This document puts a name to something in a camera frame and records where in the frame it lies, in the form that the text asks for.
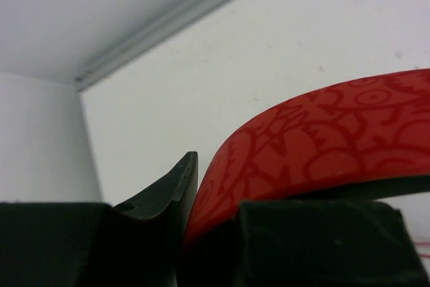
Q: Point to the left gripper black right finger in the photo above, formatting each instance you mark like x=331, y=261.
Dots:
x=306, y=243

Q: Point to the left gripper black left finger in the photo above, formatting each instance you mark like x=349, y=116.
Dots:
x=134, y=243

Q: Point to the red headphones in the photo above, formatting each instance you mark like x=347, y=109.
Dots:
x=362, y=130

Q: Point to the aluminium table frame rail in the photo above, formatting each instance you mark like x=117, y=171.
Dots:
x=164, y=25

